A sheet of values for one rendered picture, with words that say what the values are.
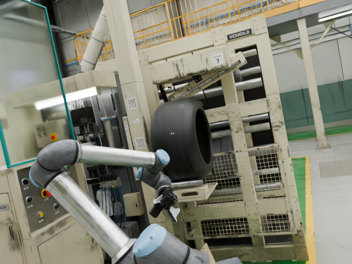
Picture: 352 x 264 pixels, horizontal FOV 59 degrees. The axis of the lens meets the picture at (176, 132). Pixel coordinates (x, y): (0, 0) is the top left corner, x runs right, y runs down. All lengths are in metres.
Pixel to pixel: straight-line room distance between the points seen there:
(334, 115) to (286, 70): 2.12
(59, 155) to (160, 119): 0.81
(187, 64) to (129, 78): 0.46
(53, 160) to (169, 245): 0.60
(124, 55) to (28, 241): 1.32
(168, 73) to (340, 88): 9.20
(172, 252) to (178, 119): 0.92
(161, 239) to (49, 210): 0.87
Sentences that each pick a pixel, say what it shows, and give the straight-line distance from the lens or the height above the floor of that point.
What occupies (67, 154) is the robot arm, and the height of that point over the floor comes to 1.29.
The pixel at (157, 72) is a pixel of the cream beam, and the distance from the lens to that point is 2.45.
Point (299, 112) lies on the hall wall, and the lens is 11.22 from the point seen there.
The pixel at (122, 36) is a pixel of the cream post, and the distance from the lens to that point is 2.32.
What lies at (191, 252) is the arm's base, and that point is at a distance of 1.36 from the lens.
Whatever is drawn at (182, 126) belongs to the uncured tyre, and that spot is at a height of 1.29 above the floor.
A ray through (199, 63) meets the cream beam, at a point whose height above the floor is 1.70.
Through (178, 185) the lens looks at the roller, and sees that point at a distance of 2.13.
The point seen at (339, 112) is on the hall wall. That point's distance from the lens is 11.27.
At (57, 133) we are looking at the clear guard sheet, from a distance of 2.06.
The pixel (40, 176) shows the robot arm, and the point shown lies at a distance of 1.50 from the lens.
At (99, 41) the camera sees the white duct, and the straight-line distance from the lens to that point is 2.76.
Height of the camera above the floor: 1.36
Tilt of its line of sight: 3 degrees down
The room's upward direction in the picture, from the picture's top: 11 degrees counter-clockwise
